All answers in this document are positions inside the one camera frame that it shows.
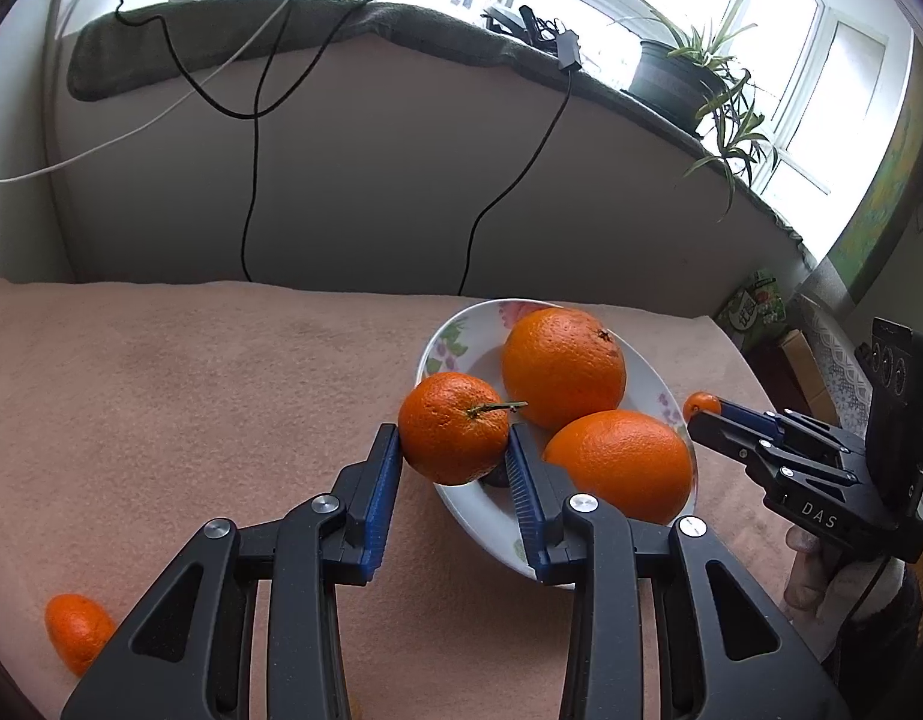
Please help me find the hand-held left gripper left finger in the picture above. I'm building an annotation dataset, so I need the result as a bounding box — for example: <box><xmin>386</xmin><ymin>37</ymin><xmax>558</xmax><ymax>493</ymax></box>
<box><xmin>60</xmin><ymin>424</ymin><xmax>404</xmax><ymax>720</ymax></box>

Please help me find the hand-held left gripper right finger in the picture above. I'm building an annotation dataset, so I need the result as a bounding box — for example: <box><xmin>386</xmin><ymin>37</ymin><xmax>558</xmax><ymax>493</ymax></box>
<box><xmin>507</xmin><ymin>424</ymin><xmax>853</xmax><ymax>720</ymax></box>

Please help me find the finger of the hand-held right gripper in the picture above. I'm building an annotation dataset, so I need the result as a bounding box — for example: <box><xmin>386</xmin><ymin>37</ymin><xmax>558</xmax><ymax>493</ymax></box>
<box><xmin>712</xmin><ymin>397</ymin><xmax>865</xmax><ymax>460</ymax></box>
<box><xmin>688</xmin><ymin>412</ymin><xmax>847</xmax><ymax>494</ymax></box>

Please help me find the small tangerine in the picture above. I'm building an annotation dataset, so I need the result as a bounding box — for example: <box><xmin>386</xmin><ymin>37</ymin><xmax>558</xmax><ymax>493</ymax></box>
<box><xmin>682</xmin><ymin>391</ymin><xmax>725</xmax><ymax>425</ymax></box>

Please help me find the tangerine with stem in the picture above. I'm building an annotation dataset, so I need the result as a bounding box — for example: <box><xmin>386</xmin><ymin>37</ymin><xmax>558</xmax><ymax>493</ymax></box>
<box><xmin>397</xmin><ymin>371</ymin><xmax>528</xmax><ymax>486</ymax></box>

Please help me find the large smooth orange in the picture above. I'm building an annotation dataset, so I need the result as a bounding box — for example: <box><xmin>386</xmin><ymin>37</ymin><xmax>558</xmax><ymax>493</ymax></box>
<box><xmin>544</xmin><ymin>410</ymin><xmax>694</xmax><ymax>526</ymax></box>

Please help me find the large navel orange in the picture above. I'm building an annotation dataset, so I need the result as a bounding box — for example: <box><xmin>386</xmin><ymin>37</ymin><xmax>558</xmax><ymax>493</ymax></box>
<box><xmin>501</xmin><ymin>307</ymin><xmax>628</xmax><ymax>432</ymax></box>

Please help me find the white floral plate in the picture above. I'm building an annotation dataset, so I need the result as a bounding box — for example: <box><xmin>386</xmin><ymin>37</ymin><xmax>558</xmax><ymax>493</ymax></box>
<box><xmin>416</xmin><ymin>298</ymin><xmax>700</xmax><ymax>582</ymax></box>

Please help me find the person's right hand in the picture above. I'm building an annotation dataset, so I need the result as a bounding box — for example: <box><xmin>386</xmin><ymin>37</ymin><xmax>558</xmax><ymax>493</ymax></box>
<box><xmin>783</xmin><ymin>525</ymin><xmax>909</xmax><ymax>627</ymax></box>

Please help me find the cardboard box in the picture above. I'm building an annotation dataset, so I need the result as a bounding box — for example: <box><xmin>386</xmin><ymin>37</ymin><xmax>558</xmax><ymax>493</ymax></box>
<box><xmin>777</xmin><ymin>330</ymin><xmax>830</xmax><ymax>406</ymax></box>

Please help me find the white lace cloth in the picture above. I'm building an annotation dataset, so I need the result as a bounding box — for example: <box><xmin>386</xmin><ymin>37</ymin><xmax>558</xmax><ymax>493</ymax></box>
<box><xmin>795</xmin><ymin>255</ymin><xmax>883</xmax><ymax>428</ymax></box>

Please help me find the green snack packet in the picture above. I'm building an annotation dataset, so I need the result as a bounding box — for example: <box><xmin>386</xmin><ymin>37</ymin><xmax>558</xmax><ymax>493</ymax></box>
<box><xmin>720</xmin><ymin>270</ymin><xmax>789</xmax><ymax>331</ymax></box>

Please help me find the peach towel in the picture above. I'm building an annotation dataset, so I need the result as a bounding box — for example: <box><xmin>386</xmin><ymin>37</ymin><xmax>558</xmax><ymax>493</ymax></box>
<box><xmin>0</xmin><ymin>279</ymin><xmax>830</xmax><ymax>720</ymax></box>

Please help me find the medium tangerine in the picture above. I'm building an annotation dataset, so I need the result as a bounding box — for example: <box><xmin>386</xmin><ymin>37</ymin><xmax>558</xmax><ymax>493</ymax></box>
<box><xmin>44</xmin><ymin>594</ymin><xmax>118</xmax><ymax>677</ymax></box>

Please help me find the potted spider plant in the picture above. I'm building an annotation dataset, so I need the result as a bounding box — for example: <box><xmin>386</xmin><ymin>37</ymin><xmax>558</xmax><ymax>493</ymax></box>
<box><xmin>592</xmin><ymin>0</ymin><xmax>781</xmax><ymax>222</ymax></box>

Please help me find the white panel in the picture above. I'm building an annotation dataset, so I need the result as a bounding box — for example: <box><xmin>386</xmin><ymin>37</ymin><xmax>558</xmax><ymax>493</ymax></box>
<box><xmin>0</xmin><ymin>0</ymin><xmax>76</xmax><ymax>286</ymax></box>

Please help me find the black tablet stand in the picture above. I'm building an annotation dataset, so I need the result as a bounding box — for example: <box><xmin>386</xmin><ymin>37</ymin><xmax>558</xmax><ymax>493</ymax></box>
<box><xmin>483</xmin><ymin>4</ymin><xmax>560</xmax><ymax>42</ymax></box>

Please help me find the green windowsill cloth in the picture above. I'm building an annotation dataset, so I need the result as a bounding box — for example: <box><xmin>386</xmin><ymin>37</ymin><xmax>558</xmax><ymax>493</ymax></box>
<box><xmin>66</xmin><ymin>0</ymin><xmax>815</xmax><ymax>267</ymax></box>

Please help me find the green yellow wall poster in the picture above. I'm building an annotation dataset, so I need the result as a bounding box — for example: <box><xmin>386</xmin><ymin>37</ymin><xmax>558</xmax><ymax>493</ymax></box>
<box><xmin>829</xmin><ymin>75</ymin><xmax>923</xmax><ymax>301</ymax></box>

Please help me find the black adapter cable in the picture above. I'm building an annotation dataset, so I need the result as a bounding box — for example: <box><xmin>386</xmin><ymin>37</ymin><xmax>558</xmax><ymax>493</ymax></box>
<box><xmin>458</xmin><ymin>64</ymin><xmax>575</xmax><ymax>297</ymax></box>

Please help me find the long black looped cable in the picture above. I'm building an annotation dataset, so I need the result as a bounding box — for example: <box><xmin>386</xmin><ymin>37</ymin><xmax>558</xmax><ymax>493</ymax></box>
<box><xmin>115</xmin><ymin>0</ymin><xmax>382</xmax><ymax>282</ymax></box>

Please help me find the white window frame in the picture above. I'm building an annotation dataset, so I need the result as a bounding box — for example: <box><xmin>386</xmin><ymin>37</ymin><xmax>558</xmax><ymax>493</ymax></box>
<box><xmin>229</xmin><ymin>0</ymin><xmax>920</xmax><ymax>200</ymax></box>

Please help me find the white cable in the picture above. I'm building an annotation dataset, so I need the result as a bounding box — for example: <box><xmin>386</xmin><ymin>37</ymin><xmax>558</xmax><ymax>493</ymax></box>
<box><xmin>0</xmin><ymin>0</ymin><xmax>328</xmax><ymax>185</ymax></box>

